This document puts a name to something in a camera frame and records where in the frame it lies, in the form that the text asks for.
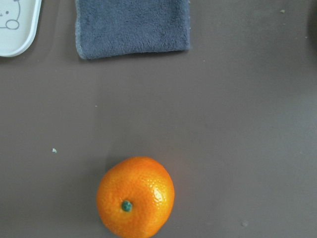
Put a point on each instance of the orange mandarin fruit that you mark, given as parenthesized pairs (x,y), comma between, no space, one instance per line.
(135,198)

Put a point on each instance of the cream rabbit tray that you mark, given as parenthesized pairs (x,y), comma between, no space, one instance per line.
(18,25)

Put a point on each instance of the grey folded cloth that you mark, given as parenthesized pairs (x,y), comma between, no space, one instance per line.
(107,28)

